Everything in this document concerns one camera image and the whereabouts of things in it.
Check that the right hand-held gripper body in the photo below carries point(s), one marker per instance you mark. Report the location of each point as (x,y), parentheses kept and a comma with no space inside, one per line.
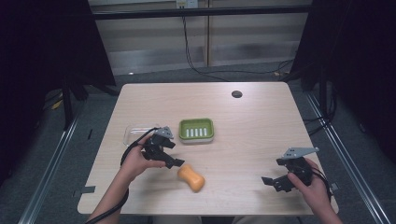
(299,168)

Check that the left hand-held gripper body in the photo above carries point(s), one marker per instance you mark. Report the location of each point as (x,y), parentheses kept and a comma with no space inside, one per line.
(154,146)

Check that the orange bread roll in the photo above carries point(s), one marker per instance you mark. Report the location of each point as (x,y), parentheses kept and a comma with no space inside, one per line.
(191,178)

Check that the person's left hand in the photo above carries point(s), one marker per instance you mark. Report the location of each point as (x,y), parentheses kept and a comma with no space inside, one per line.
(135,163)

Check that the person's right hand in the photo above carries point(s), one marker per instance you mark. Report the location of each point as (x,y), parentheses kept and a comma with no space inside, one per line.
(314,191)

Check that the green soap dish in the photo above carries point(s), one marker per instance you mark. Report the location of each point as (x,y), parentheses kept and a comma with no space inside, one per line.
(196,130)

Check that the dark round table grommet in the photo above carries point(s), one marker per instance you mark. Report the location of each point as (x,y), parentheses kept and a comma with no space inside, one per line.
(237,94)

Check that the black curtain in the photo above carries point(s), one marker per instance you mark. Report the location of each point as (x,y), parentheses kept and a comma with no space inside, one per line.
(355,56)
(46,46)

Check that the black horizontal bar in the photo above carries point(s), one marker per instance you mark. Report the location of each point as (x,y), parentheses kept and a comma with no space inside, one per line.
(199,12)

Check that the metal floor rail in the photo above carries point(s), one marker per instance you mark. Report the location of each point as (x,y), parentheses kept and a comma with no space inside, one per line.
(49,174)
(345,155)

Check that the white wall outlet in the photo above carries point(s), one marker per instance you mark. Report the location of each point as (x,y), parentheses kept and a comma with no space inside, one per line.
(186,3)

